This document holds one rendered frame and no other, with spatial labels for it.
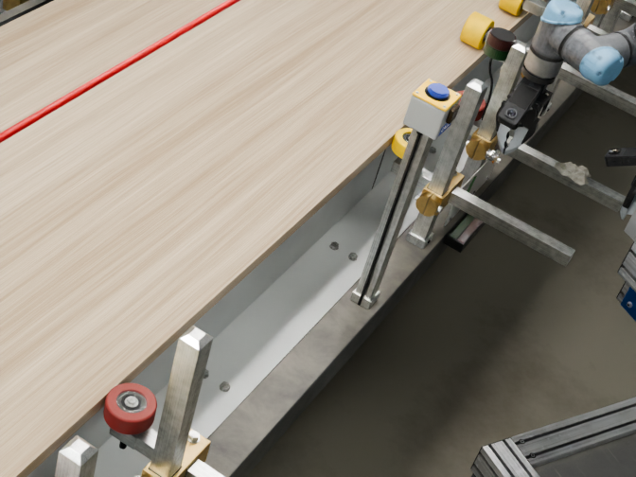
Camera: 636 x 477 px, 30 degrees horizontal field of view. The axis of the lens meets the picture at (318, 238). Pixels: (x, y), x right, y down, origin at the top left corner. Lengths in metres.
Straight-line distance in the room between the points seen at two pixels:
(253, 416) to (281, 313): 0.38
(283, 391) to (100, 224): 0.46
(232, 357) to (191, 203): 0.33
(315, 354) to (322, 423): 0.85
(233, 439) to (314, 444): 0.98
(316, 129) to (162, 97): 0.33
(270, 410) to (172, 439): 0.45
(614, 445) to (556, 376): 0.47
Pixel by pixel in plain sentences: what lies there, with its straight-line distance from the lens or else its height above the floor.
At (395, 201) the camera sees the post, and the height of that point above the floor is 0.98.
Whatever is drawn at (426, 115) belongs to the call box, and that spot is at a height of 1.19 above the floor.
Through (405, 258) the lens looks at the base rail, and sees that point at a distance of 2.59.
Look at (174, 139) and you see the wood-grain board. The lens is 2.41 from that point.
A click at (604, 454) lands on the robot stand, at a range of 3.11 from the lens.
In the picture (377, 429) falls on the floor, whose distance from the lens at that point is 3.19.
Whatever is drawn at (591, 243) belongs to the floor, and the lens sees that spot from 4.10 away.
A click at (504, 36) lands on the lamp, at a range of 2.64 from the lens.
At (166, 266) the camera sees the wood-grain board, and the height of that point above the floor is 0.90.
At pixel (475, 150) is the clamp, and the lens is 2.75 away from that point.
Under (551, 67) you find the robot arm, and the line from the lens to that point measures 2.48.
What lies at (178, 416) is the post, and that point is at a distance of 1.74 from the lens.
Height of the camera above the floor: 2.32
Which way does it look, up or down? 39 degrees down
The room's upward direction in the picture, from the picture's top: 17 degrees clockwise
